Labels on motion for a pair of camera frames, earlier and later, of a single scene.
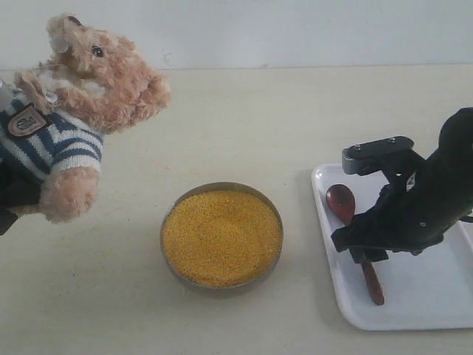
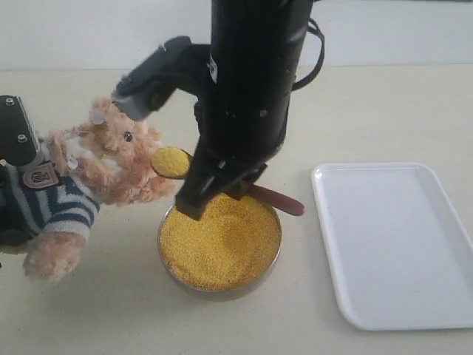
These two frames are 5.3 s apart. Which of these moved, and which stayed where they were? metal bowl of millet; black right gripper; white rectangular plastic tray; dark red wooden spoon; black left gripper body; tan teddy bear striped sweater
Moved: tan teddy bear striped sweater; dark red wooden spoon; black right gripper; black left gripper body
Stayed: white rectangular plastic tray; metal bowl of millet
